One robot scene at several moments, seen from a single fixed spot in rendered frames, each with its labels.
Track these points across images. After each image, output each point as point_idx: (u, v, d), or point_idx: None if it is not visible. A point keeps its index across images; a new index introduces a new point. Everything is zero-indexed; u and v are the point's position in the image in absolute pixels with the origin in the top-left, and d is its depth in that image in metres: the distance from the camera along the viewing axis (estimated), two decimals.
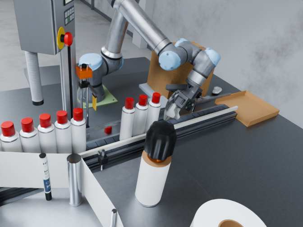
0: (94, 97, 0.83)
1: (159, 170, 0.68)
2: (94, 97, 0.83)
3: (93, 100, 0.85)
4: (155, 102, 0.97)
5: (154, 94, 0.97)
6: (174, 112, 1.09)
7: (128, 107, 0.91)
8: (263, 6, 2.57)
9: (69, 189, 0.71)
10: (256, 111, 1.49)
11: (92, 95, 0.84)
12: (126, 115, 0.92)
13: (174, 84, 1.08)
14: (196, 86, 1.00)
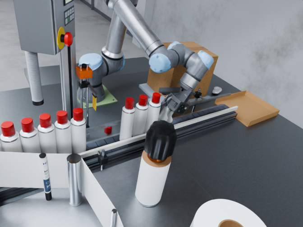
0: (94, 97, 0.83)
1: (159, 170, 0.68)
2: (94, 97, 0.83)
3: (93, 100, 0.85)
4: (155, 102, 0.97)
5: (154, 94, 0.97)
6: (167, 115, 1.07)
7: (128, 107, 0.91)
8: (263, 6, 2.57)
9: (69, 189, 0.71)
10: (256, 111, 1.49)
11: (92, 95, 0.84)
12: (126, 115, 0.92)
13: (167, 87, 1.06)
14: (189, 89, 0.99)
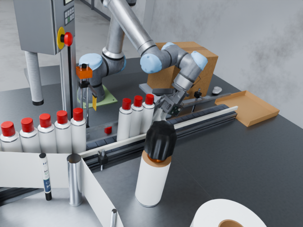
0: (94, 97, 0.83)
1: (159, 170, 0.68)
2: (94, 97, 0.83)
3: (93, 100, 0.85)
4: (148, 103, 0.96)
5: (148, 95, 0.95)
6: (161, 117, 1.05)
7: (125, 108, 0.90)
8: (263, 6, 2.57)
9: (69, 189, 0.71)
10: (256, 111, 1.49)
11: (92, 95, 0.84)
12: (123, 115, 0.91)
13: (160, 88, 1.04)
14: (182, 91, 0.97)
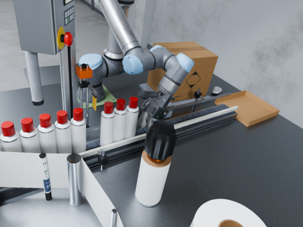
0: (94, 97, 0.83)
1: (159, 170, 0.68)
2: (94, 97, 0.83)
3: (93, 100, 0.85)
4: (132, 106, 0.92)
5: (131, 98, 0.91)
6: (147, 121, 1.02)
7: (107, 112, 0.87)
8: (263, 6, 2.57)
9: (69, 189, 0.71)
10: (256, 111, 1.49)
11: (92, 95, 0.84)
12: (105, 120, 0.88)
13: (146, 91, 1.00)
14: (167, 94, 0.93)
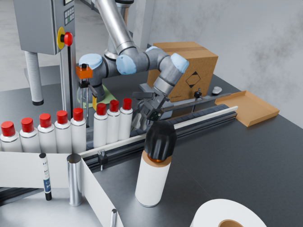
0: (94, 97, 0.83)
1: (159, 170, 0.68)
2: (94, 97, 0.83)
3: (93, 100, 0.85)
4: (126, 108, 0.90)
5: (125, 100, 0.90)
6: (141, 123, 1.00)
7: (100, 114, 0.85)
8: (263, 6, 2.57)
9: (69, 189, 0.71)
10: (256, 111, 1.49)
11: (92, 95, 0.84)
12: (98, 122, 0.86)
13: (140, 92, 0.99)
14: (162, 95, 0.92)
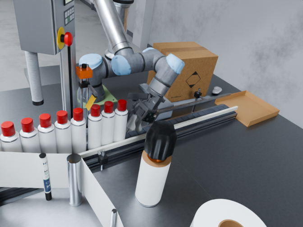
0: (93, 97, 0.83)
1: (159, 170, 0.68)
2: (93, 97, 0.83)
3: (89, 100, 0.84)
4: (120, 109, 0.89)
5: (120, 101, 0.89)
6: (136, 124, 0.99)
7: (94, 115, 0.84)
8: (263, 6, 2.57)
9: (69, 189, 0.71)
10: (256, 111, 1.49)
11: (91, 95, 0.84)
12: (93, 123, 0.85)
13: (135, 93, 0.98)
14: (157, 96, 0.91)
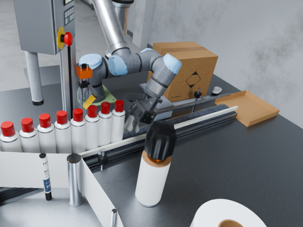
0: (93, 97, 0.83)
1: (159, 170, 0.68)
2: (92, 96, 0.83)
3: (88, 99, 0.84)
4: (117, 110, 0.88)
5: (117, 102, 0.88)
6: (134, 124, 0.98)
7: (91, 116, 0.83)
8: (263, 6, 2.57)
9: (69, 189, 0.71)
10: (256, 111, 1.49)
11: (91, 95, 0.84)
12: (90, 124, 0.84)
13: (133, 93, 0.97)
14: (154, 97, 0.90)
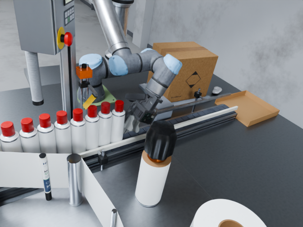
0: (93, 97, 0.83)
1: (159, 170, 0.68)
2: (92, 96, 0.83)
3: (88, 99, 0.84)
4: (117, 110, 0.88)
5: (117, 102, 0.88)
6: (134, 124, 0.98)
7: (91, 116, 0.83)
8: (263, 6, 2.57)
9: (69, 189, 0.71)
10: (256, 111, 1.49)
11: (91, 95, 0.84)
12: (90, 124, 0.84)
13: (133, 93, 0.97)
14: (154, 97, 0.90)
